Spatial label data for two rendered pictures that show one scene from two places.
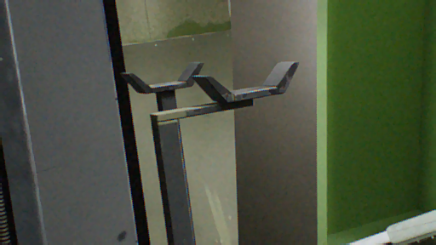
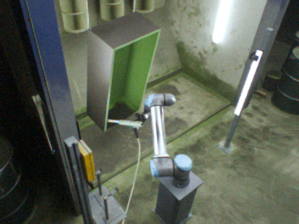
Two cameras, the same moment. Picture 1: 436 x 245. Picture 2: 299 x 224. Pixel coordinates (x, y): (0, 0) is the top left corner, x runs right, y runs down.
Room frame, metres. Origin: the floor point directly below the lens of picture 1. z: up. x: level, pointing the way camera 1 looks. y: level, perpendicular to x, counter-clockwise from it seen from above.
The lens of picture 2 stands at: (-0.30, 0.13, 2.64)
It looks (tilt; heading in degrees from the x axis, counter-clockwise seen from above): 42 degrees down; 346
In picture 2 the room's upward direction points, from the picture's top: 1 degrees counter-clockwise
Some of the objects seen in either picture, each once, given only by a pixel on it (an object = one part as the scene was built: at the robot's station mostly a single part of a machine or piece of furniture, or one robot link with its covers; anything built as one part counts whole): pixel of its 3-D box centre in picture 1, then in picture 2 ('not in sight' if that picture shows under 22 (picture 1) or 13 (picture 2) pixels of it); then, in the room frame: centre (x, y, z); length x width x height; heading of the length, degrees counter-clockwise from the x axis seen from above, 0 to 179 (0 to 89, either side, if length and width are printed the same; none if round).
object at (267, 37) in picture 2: not in sight; (244, 98); (1.60, -1.75, 0.82); 0.05 x 0.05 x 1.64; 22
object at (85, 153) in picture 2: not in sight; (85, 161); (0.69, 0.13, 1.42); 0.12 x 0.06 x 0.26; 22
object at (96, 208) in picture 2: not in sight; (103, 207); (0.72, 0.05, 0.78); 0.31 x 0.23 x 0.01; 22
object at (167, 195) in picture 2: not in sight; (175, 197); (0.90, -0.68, 0.32); 0.31 x 0.31 x 0.64; 22
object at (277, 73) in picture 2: not in sight; (272, 81); (2.60, -3.20, 0.14); 0.31 x 0.29 x 0.28; 112
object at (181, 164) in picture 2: not in sight; (181, 166); (0.90, -0.67, 0.83); 0.17 x 0.15 x 0.18; 79
